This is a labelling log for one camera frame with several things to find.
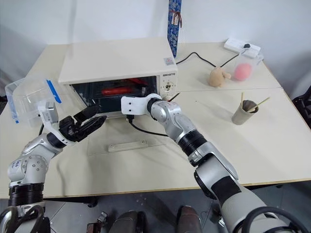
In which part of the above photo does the white toaster oven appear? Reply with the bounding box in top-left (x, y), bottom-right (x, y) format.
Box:
top-left (59, 36), bottom-right (179, 119)

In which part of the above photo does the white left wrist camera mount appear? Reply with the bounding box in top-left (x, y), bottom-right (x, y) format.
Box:
top-left (37, 101), bottom-right (78, 147)

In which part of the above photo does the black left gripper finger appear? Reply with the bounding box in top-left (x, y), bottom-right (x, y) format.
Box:
top-left (77, 115), bottom-right (108, 142)
top-left (73, 104), bottom-right (101, 122)

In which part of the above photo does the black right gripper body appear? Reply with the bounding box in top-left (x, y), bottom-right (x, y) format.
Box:
top-left (101, 99), bottom-right (122, 113)

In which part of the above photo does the black object at table side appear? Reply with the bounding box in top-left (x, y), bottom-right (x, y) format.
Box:
top-left (291, 84), bottom-right (311, 127)

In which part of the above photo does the grey paper cup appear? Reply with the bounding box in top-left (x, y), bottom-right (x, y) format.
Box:
top-left (231, 99), bottom-right (259, 126)

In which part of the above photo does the dark metal baking tray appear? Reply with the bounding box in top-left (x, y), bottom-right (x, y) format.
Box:
top-left (95, 92), bottom-right (143, 100)

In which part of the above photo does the white power strip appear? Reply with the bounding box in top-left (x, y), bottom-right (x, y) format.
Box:
top-left (223, 37), bottom-right (262, 58)

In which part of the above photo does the clear container with blue clips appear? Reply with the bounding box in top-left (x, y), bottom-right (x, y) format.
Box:
top-left (4, 76), bottom-right (63, 128)

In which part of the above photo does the beige plush toy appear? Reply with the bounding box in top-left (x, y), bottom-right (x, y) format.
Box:
top-left (209, 66), bottom-right (232, 87)

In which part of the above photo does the clear plastic container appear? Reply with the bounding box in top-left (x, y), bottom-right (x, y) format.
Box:
top-left (231, 49), bottom-right (264, 82)

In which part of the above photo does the dark rounded shape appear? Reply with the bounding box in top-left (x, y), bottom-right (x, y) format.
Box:
top-left (113, 210), bottom-right (147, 233)
top-left (176, 205), bottom-right (203, 233)

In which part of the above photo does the tall blue patterned box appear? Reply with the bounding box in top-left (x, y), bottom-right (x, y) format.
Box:
top-left (166, 0), bottom-right (185, 59)

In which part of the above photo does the glass oven door with handle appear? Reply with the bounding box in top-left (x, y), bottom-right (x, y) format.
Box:
top-left (86, 116), bottom-right (169, 156)

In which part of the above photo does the black oven power cord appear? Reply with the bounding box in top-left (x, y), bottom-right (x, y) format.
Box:
top-left (175, 51), bottom-right (220, 68)

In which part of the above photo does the pink ball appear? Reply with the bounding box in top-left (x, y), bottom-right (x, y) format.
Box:
top-left (233, 63), bottom-right (255, 81)

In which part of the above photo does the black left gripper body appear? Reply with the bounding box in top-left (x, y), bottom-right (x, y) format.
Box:
top-left (58, 116), bottom-right (85, 143)

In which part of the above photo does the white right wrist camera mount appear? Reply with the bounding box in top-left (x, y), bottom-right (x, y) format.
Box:
top-left (121, 93), bottom-right (162, 115)

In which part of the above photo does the red sausage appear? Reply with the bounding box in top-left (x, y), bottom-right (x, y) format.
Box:
top-left (102, 87), bottom-right (133, 96)

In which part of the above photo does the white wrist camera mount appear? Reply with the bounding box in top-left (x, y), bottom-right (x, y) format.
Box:
top-left (121, 93), bottom-right (162, 115)
top-left (37, 101), bottom-right (78, 147)

